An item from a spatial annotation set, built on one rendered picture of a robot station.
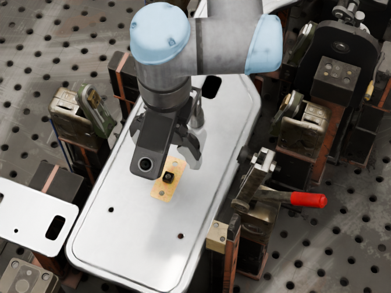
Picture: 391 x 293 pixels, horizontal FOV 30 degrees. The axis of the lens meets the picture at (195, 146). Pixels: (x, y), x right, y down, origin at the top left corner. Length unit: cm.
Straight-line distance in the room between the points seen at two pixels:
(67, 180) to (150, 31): 49
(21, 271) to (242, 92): 51
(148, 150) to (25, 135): 69
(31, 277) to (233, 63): 49
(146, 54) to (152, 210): 42
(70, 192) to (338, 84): 50
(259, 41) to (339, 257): 74
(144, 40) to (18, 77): 91
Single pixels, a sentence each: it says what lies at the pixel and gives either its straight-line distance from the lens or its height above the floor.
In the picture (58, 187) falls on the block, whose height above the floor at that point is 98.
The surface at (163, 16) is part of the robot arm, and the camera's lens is 92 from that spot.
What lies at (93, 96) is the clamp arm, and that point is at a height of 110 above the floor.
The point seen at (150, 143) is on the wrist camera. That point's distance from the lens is 105.
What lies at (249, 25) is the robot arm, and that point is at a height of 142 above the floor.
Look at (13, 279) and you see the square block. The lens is 120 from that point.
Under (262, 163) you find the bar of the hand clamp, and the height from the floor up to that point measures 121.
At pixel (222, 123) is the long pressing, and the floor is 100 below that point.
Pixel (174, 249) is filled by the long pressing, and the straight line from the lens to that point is 124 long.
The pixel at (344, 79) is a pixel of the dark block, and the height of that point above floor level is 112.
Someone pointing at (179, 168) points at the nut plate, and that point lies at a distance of 129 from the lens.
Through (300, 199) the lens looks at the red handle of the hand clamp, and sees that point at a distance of 114.
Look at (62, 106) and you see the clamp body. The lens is 132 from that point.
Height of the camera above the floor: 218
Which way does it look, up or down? 64 degrees down
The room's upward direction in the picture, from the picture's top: 2 degrees counter-clockwise
